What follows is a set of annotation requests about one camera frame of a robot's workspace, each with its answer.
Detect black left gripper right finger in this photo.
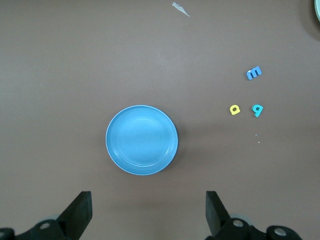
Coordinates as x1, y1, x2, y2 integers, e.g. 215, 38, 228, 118
205, 190, 305, 240

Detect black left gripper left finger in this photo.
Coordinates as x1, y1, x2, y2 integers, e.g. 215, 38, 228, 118
0, 191, 93, 240

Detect teal foam letter b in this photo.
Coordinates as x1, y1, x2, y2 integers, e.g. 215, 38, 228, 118
251, 104, 264, 118

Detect blue foam letter m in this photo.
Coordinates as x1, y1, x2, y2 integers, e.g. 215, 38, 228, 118
246, 66, 263, 81

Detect blue plate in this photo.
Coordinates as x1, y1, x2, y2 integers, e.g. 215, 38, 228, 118
105, 104, 179, 176

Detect white paper scrap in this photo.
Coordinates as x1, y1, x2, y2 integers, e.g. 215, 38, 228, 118
171, 1, 191, 18

